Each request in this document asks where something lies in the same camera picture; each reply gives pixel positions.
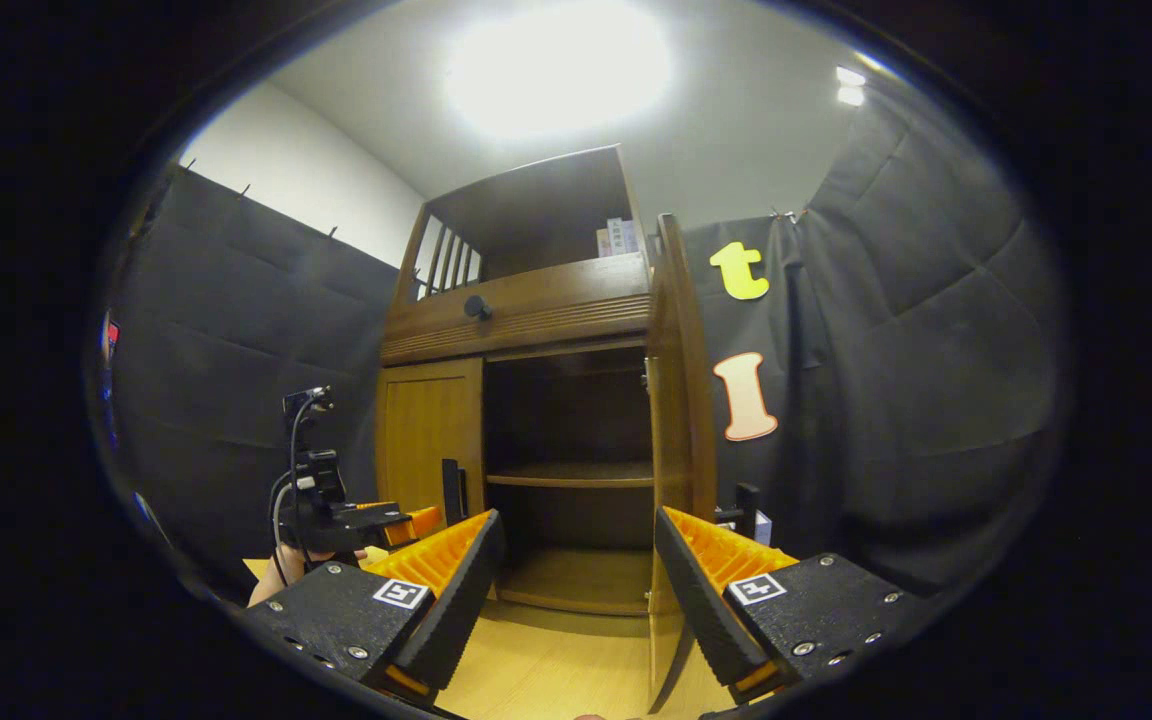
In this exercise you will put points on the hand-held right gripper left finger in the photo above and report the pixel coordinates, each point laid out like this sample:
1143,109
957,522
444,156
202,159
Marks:
456,595

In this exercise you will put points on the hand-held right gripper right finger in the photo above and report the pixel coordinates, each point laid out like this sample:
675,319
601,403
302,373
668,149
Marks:
701,600

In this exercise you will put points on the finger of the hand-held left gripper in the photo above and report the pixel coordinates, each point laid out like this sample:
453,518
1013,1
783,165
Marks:
416,525

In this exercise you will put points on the wooden shoe cabinet door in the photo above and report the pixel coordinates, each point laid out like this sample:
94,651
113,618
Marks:
681,400
426,430

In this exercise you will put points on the wooden double-door shoe cabinet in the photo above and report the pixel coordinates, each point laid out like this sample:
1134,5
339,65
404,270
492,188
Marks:
536,300

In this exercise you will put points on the wooden cabinet shelf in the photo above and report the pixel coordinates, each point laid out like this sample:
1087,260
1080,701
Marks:
576,474

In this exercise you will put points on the black round drawer knob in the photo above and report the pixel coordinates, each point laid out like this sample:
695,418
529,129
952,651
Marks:
477,308

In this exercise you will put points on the black backdrop cloth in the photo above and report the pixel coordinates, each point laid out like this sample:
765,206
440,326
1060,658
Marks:
916,350

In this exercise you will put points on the pink-spined small book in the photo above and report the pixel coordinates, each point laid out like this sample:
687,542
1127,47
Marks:
603,243

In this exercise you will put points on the white small book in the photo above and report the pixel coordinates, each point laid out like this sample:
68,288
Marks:
616,237
630,236

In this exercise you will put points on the large ceiling light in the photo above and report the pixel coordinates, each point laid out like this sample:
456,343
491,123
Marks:
561,65

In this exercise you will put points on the small ceiling light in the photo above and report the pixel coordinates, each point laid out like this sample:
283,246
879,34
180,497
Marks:
850,86

